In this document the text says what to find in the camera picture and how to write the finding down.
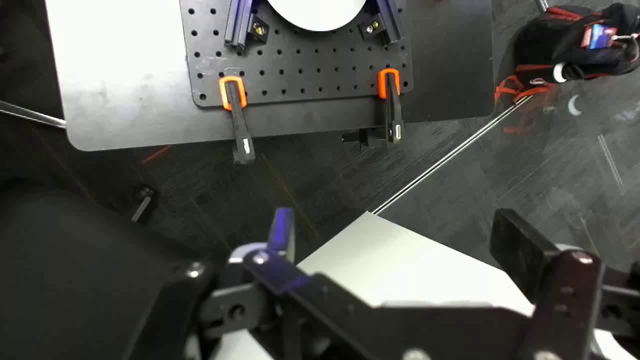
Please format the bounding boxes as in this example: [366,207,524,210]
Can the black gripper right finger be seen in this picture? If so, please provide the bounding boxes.
[490,209,606,360]

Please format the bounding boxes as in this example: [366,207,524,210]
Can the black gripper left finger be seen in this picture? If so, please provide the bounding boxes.
[126,207,376,360]

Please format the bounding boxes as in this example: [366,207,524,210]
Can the white whiteboard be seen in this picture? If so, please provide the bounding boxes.
[295,210,536,318]

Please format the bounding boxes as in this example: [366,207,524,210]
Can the orange black bar clamp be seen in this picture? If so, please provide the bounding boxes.
[373,67,405,147]
[217,75,258,167]

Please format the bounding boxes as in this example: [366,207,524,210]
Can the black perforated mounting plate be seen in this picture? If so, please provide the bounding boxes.
[178,0,416,113]

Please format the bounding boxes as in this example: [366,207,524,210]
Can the thin metal rod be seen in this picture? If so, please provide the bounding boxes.
[0,98,68,131]

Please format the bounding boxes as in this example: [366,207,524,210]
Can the black bag with orange cables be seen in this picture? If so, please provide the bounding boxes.
[492,2,640,137]

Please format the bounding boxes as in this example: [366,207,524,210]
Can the dark aluminium mount bracket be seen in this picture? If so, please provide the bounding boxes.
[358,0,405,44]
[222,0,269,56]

